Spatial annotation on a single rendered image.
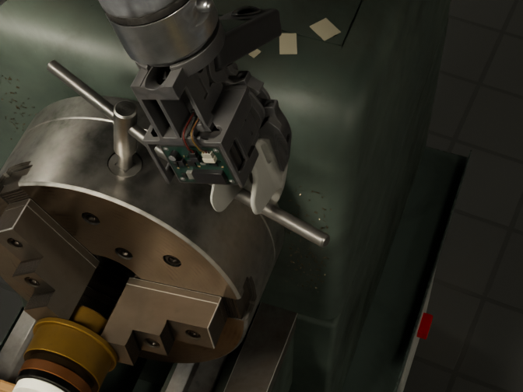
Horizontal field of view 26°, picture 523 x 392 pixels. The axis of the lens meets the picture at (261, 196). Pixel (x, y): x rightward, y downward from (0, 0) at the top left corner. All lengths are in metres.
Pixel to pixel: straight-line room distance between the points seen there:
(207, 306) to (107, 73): 0.27
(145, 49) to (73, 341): 0.41
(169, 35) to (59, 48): 0.43
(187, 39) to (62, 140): 0.36
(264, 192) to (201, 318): 0.24
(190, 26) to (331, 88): 0.36
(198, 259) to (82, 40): 0.28
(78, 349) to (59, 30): 0.34
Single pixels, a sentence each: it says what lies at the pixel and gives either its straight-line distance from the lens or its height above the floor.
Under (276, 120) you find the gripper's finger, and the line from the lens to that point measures 0.92.
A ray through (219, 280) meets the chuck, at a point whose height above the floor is 1.15.
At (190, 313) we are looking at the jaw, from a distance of 1.15.
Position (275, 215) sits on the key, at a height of 1.32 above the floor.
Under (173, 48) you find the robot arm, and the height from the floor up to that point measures 1.52.
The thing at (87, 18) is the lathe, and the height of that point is 1.25.
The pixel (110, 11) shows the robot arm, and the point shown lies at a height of 1.54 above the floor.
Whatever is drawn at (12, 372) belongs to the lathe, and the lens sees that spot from 1.44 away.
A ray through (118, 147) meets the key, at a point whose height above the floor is 1.27.
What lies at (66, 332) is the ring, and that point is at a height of 1.12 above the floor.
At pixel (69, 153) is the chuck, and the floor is 1.23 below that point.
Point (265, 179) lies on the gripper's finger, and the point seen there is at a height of 1.35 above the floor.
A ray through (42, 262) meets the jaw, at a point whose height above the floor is 1.16.
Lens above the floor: 2.10
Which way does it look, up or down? 53 degrees down
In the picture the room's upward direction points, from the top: straight up
